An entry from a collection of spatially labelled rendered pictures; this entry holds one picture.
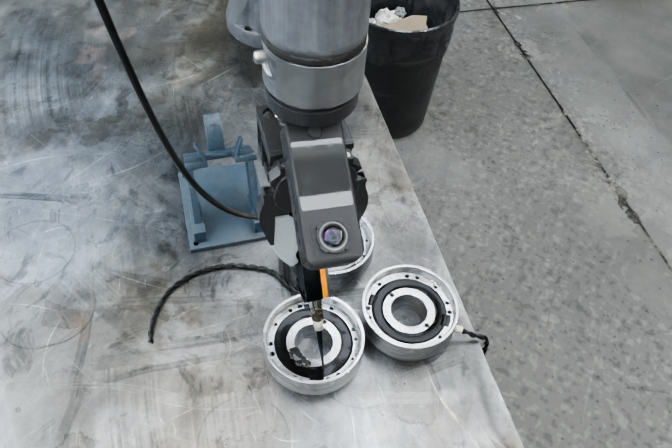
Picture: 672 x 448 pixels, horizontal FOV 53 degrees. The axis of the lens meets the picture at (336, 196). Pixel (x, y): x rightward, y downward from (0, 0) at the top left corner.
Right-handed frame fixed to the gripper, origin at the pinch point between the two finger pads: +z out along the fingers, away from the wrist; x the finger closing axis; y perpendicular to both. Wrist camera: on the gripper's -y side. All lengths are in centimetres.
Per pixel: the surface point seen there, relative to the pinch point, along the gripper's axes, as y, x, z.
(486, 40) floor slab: 146, -106, 94
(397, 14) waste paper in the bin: 125, -60, 64
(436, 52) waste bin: 101, -63, 60
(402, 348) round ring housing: -6.6, -8.4, 9.3
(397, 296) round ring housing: -0.1, -10.2, 10.2
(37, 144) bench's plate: 35.3, 28.6, 13.2
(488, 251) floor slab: 55, -67, 94
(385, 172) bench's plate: 20.6, -15.9, 13.3
